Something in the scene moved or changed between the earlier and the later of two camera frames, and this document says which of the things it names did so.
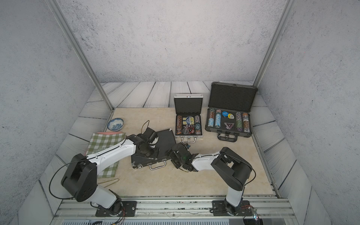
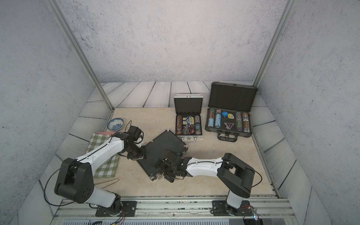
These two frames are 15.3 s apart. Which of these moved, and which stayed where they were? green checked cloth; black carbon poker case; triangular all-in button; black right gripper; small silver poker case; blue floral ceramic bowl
Moved: black carbon poker case; black right gripper
Stayed: blue floral ceramic bowl; green checked cloth; small silver poker case; triangular all-in button
